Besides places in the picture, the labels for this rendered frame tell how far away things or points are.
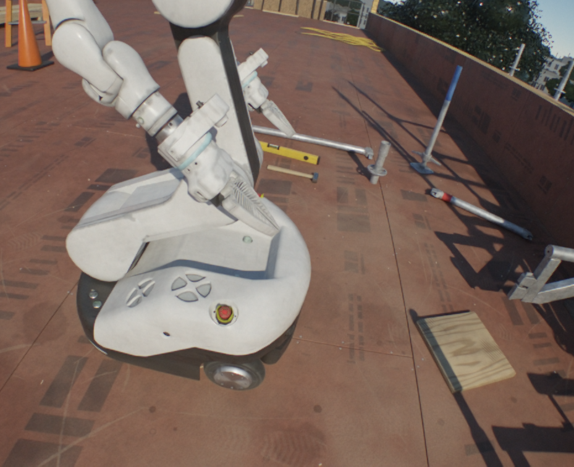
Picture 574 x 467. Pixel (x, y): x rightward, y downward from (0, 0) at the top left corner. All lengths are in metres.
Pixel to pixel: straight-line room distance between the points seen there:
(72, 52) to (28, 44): 3.76
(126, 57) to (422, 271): 1.45
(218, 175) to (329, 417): 0.79
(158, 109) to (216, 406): 0.80
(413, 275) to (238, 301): 0.99
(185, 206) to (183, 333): 0.29
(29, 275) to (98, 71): 1.04
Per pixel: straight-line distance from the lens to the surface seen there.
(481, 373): 1.41
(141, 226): 0.87
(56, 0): 0.59
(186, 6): 0.66
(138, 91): 0.55
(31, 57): 4.33
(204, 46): 0.70
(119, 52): 0.56
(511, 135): 3.38
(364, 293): 1.44
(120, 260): 0.97
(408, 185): 2.35
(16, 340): 1.30
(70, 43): 0.57
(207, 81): 0.71
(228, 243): 1.04
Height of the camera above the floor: 0.98
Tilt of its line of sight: 35 degrees down
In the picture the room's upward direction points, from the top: 11 degrees clockwise
